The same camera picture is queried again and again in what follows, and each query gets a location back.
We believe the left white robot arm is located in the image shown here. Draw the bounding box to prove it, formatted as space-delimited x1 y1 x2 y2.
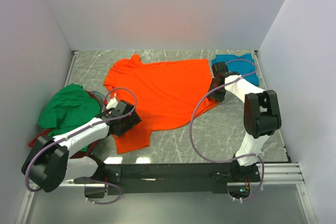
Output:
22 100 141 193

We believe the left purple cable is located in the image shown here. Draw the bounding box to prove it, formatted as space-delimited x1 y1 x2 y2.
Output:
24 87 138 205

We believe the dark red t-shirt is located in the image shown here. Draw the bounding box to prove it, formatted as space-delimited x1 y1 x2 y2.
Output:
28 90 102 159

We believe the orange t-shirt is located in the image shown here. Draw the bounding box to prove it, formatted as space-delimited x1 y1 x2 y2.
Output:
103 54 217 154

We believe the green t-shirt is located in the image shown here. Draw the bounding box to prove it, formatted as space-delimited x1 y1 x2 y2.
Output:
37 84 101 137

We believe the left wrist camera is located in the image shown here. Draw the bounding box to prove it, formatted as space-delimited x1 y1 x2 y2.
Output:
104 97 118 110

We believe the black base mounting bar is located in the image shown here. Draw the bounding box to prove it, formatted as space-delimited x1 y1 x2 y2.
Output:
74 163 260 198

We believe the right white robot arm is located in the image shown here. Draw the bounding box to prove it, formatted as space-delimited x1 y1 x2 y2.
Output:
207 62 281 182

